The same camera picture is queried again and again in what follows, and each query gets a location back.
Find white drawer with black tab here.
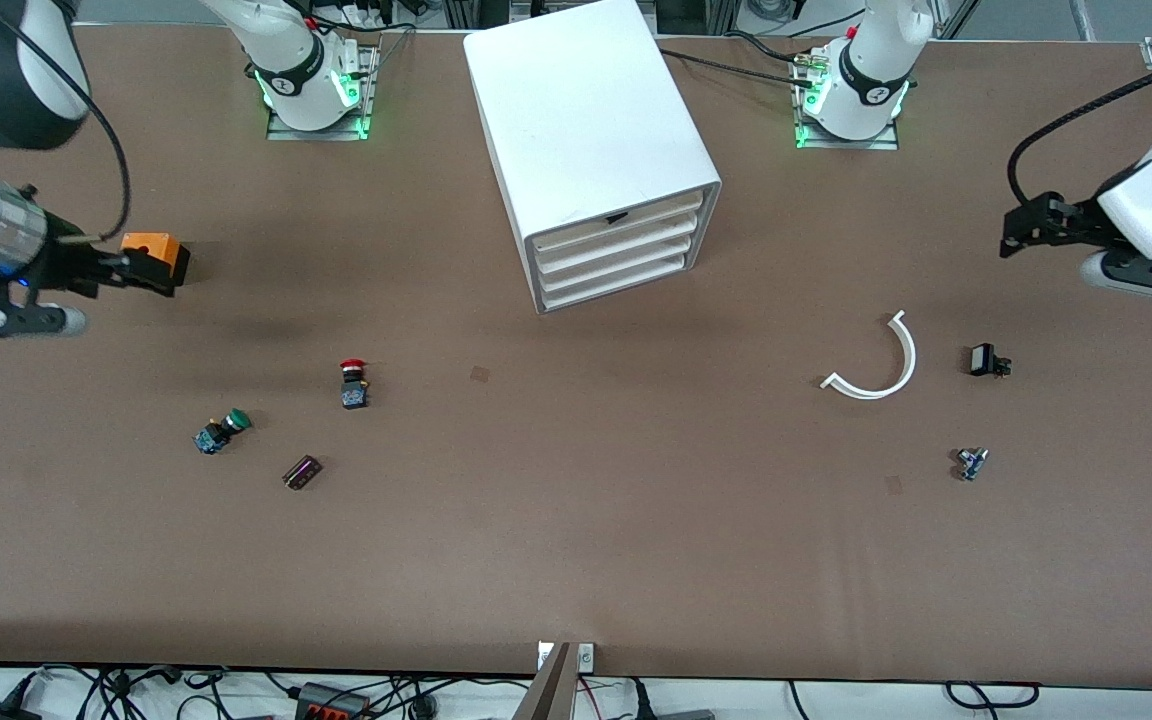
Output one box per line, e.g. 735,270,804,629
532,192,705,253

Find plain white drawer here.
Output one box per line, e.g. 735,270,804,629
535,213,703,273
538,233,697,292
541,253,687,311

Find white drawer cabinet shell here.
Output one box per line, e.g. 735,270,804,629
463,0,723,316

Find orange box with black base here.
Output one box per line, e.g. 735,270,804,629
119,232,191,291

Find white curved plastic strip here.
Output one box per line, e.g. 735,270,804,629
820,310,918,401

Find black power strip red switches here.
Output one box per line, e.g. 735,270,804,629
296,682,373,720

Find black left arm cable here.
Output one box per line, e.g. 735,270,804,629
1008,48,1152,209

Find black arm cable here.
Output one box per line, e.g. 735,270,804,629
0,0,132,246
1008,48,1152,209

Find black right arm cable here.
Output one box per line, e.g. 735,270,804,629
0,0,132,246

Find green push button switch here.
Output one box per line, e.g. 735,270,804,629
193,408,253,456

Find black cable on table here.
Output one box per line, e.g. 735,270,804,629
658,47,817,86

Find black looped floor cable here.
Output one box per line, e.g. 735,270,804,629
946,682,1042,711

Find grey metal post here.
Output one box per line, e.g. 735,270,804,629
511,642,577,720

